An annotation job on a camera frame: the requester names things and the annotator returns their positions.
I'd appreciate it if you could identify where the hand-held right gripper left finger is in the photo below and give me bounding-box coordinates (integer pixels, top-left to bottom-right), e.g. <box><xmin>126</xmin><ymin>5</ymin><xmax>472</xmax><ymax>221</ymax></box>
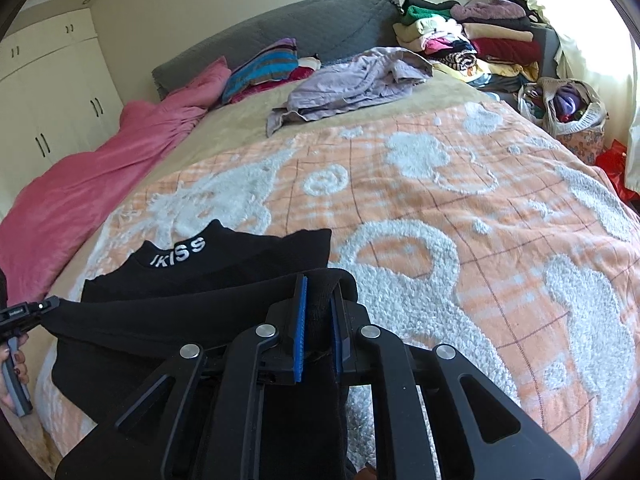
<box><xmin>55</xmin><ymin>275</ymin><xmax>309</xmax><ymax>480</ymax></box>

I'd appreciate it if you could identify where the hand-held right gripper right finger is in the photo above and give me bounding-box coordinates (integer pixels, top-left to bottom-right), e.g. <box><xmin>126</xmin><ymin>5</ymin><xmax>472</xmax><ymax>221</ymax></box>
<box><xmin>330</xmin><ymin>284</ymin><xmax>582</xmax><ymax>480</ymax></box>

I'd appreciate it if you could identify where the black sweater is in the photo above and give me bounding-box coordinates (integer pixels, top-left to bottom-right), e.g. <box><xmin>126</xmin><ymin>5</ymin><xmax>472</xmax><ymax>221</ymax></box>
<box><xmin>42</xmin><ymin>219</ymin><xmax>359</xmax><ymax>480</ymax></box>

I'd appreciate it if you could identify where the pile of folded clothes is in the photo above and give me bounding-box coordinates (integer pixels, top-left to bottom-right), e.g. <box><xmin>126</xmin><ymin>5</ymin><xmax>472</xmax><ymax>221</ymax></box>
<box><xmin>392</xmin><ymin>0</ymin><xmax>546</xmax><ymax>95</ymax></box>

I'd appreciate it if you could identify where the bag of clothes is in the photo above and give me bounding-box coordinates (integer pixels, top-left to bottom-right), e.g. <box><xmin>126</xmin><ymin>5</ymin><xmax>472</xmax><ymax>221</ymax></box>
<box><xmin>517</xmin><ymin>76</ymin><xmax>608</xmax><ymax>137</ymax></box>

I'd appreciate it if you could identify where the person's left hand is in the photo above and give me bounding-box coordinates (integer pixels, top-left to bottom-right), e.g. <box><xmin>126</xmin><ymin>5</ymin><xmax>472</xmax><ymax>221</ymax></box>
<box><xmin>0</xmin><ymin>347</ymin><xmax>30</xmax><ymax>411</ymax></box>

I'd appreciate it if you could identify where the orange white patterned blanket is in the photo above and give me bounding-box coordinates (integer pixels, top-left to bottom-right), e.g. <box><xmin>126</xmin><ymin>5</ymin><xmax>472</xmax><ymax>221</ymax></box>
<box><xmin>35</xmin><ymin>100</ymin><xmax>640</xmax><ymax>480</ymax></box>

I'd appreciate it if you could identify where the pink duvet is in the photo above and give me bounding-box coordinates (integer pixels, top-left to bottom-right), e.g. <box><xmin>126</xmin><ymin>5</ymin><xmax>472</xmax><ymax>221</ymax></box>
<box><xmin>0</xmin><ymin>56</ymin><xmax>232</xmax><ymax>306</ymax></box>

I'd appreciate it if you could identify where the white wardrobe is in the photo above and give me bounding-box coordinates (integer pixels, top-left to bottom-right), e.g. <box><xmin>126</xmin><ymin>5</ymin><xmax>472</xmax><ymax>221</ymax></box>
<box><xmin>0</xmin><ymin>2</ymin><xmax>126</xmax><ymax>213</ymax></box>

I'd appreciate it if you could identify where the beige bed sheet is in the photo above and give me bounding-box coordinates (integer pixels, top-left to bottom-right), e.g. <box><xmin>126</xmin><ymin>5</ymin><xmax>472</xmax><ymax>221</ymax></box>
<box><xmin>140</xmin><ymin>67</ymin><xmax>491</xmax><ymax>186</ymax></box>

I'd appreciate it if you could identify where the crumpled lilac garment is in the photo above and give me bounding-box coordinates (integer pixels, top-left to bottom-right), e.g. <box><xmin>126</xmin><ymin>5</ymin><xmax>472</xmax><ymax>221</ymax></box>
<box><xmin>266</xmin><ymin>46</ymin><xmax>435</xmax><ymax>138</ymax></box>

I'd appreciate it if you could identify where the striped pillow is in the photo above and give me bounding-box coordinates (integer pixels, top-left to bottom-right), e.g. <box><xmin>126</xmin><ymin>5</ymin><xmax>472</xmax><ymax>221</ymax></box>
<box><xmin>220</xmin><ymin>37</ymin><xmax>301</xmax><ymax>106</ymax></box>

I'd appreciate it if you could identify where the grey padded headboard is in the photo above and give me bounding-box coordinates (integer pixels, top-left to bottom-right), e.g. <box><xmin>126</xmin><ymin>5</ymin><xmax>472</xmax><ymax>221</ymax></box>
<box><xmin>151</xmin><ymin>0</ymin><xmax>401</xmax><ymax>102</ymax></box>

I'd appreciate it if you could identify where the red bag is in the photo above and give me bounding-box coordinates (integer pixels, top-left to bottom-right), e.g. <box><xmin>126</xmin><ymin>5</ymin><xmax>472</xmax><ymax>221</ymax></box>
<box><xmin>594</xmin><ymin>138</ymin><xmax>635</xmax><ymax>198</ymax></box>

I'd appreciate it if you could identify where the grey chair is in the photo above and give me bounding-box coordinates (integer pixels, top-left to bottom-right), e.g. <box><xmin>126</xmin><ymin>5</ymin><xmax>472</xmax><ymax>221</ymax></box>
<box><xmin>529</xmin><ymin>24</ymin><xmax>562</xmax><ymax>82</ymax></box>

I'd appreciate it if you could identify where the cream curtain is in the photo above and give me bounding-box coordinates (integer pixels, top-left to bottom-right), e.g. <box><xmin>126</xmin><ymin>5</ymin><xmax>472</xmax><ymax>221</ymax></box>
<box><xmin>515</xmin><ymin>0</ymin><xmax>640</xmax><ymax>201</ymax></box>

